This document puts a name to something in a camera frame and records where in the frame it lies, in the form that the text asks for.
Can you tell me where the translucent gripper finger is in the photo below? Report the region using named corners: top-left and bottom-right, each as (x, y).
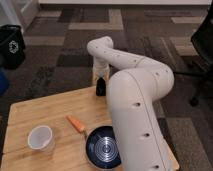
top-left (104, 74), bottom-right (110, 82)
top-left (92, 75), bottom-right (99, 85)

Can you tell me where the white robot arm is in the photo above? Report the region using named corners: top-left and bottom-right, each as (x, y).
top-left (87, 36), bottom-right (174, 171)

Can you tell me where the dark blue frying pan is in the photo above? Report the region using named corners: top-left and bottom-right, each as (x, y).
top-left (66, 115), bottom-right (121, 171)

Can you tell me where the clear plastic cup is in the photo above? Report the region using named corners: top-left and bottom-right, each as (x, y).
top-left (27, 125), bottom-right (55, 152)

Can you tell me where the black recycling bin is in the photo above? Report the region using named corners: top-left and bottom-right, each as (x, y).
top-left (0, 24), bottom-right (26, 70)

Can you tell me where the blue object at left edge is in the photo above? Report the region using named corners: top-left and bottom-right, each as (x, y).
top-left (0, 70), bottom-right (9, 96)

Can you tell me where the black office chair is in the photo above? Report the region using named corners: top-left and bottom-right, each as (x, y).
top-left (181, 6), bottom-right (213, 106)

